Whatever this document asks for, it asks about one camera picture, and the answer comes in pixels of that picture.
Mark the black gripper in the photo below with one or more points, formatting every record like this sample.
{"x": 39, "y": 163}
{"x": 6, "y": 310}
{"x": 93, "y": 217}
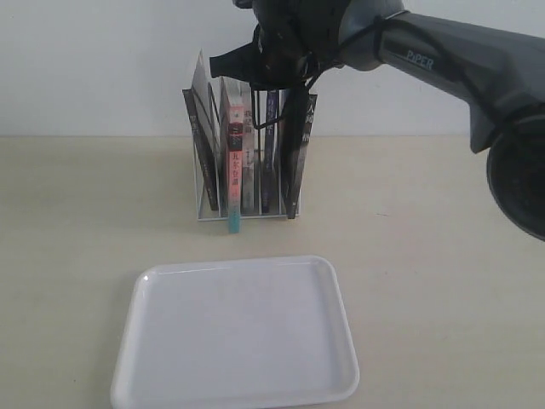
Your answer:
{"x": 294, "y": 41}

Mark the red and teal book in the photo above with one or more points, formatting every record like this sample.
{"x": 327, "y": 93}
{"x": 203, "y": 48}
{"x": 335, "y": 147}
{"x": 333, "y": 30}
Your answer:
{"x": 232, "y": 127}

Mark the blue moon book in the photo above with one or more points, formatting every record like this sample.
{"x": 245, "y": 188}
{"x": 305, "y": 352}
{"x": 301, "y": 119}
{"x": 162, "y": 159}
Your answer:
{"x": 269, "y": 185}

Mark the grey white book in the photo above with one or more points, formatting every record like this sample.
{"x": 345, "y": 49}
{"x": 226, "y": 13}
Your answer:
{"x": 248, "y": 170}

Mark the black leftmost book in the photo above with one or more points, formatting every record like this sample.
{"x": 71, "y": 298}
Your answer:
{"x": 199, "y": 100}

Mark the black book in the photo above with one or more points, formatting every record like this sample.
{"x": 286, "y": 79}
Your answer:
{"x": 199, "y": 100}
{"x": 295, "y": 130}

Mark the black rightmost book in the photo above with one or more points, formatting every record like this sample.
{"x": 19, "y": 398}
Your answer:
{"x": 295, "y": 130}

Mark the white plastic tray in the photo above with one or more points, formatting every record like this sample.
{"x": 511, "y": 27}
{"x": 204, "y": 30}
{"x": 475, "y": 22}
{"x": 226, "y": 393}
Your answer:
{"x": 247, "y": 333}

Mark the white wire book rack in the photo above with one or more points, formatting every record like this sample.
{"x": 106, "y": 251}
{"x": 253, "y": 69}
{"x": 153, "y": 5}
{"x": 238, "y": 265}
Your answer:
{"x": 258, "y": 118}

